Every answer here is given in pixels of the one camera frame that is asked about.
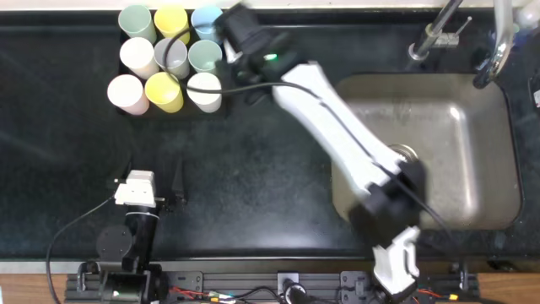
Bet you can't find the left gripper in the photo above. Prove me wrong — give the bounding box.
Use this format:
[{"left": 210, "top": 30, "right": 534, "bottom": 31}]
[{"left": 109, "top": 151, "right": 188, "bottom": 213}]

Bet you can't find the yellow cup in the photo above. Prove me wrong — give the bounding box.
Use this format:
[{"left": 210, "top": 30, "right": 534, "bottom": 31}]
[
  {"left": 153, "top": 5, "right": 192, "bottom": 46},
  {"left": 144, "top": 71, "right": 185, "bottom": 114}
]

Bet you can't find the white cup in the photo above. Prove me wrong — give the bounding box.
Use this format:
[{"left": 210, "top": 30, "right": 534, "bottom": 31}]
[
  {"left": 186, "top": 72, "right": 224, "bottom": 114},
  {"left": 119, "top": 36, "right": 160, "bottom": 80}
]

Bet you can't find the pink cup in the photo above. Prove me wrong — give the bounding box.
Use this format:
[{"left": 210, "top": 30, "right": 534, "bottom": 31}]
[{"left": 106, "top": 73, "right": 151, "bottom": 117}]

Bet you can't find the black tray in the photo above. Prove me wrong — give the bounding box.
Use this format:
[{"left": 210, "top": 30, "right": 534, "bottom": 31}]
[{"left": 116, "top": 24, "right": 232, "bottom": 119}]

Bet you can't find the grey cup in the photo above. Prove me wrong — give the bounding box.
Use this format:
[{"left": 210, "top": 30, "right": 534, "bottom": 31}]
[{"left": 153, "top": 37, "right": 191, "bottom": 80}]

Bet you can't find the green cup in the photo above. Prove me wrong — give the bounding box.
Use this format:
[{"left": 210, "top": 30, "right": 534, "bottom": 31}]
[
  {"left": 187, "top": 40, "right": 224, "bottom": 76},
  {"left": 117, "top": 4, "right": 158, "bottom": 45}
]

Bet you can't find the blue cup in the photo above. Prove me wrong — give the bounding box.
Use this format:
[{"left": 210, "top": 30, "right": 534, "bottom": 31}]
[{"left": 191, "top": 5, "right": 226, "bottom": 46}]

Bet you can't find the steel tap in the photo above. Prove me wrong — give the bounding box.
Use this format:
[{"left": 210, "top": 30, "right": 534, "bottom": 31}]
[{"left": 407, "top": 0, "right": 518, "bottom": 90}]

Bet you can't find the steel sink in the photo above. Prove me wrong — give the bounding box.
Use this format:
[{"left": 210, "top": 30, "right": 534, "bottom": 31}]
[{"left": 329, "top": 73, "right": 523, "bottom": 231}]

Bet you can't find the blue soap bottle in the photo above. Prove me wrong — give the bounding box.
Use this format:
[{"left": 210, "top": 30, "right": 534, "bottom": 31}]
[{"left": 484, "top": 3, "right": 540, "bottom": 56}]

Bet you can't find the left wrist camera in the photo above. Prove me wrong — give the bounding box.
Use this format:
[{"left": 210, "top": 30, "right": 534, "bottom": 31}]
[{"left": 113, "top": 170, "right": 158, "bottom": 209}]

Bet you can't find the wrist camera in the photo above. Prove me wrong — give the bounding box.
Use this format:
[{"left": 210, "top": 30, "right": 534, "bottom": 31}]
[
  {"left": 222, "top": 38, "right": 242, "bottom": 65},
  {"left": 113, "top": 170, "right": 158, "bottom": 209}
]

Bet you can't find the mounting rail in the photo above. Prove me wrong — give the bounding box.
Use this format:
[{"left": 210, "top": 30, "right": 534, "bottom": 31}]
[{"left": 65, "top": 261, "right": 482, "bottom": 304}]

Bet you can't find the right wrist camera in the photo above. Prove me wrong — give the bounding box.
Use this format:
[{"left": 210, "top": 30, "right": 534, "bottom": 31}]
[{"left": 222, "top": 38, "right": 242, "bottom": 65}]

